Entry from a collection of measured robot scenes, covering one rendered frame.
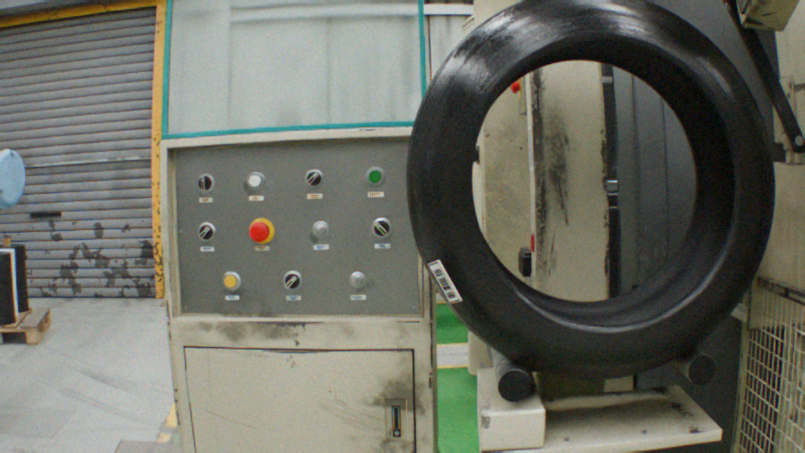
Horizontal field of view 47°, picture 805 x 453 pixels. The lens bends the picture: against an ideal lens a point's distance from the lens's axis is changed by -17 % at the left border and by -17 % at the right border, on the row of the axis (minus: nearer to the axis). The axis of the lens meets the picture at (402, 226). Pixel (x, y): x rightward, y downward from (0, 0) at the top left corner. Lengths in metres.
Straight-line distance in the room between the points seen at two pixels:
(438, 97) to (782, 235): 0.71
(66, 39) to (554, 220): 9.31
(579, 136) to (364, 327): 0.62
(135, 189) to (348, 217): 8.45
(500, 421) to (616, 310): 0.35
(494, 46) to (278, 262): 0.91
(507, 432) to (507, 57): 0.50
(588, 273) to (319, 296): 0.62
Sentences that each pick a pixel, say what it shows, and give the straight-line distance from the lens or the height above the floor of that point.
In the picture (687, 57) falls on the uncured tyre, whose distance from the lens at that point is 1.43.
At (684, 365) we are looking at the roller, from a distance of 1.49.
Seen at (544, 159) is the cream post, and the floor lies 1.20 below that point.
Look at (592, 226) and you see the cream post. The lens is 1.78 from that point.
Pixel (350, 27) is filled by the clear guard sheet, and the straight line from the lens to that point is 2.13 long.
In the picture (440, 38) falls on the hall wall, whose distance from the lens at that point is 10.60.
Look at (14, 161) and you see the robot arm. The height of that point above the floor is 1.23.
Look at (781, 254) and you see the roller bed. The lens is 1.80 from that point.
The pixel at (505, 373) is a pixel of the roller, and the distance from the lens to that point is 1.42.
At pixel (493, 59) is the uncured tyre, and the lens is 1.39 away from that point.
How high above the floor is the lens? 1.19
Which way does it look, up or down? 3 degrees down
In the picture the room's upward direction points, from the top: 1 degrees counter-clockwise
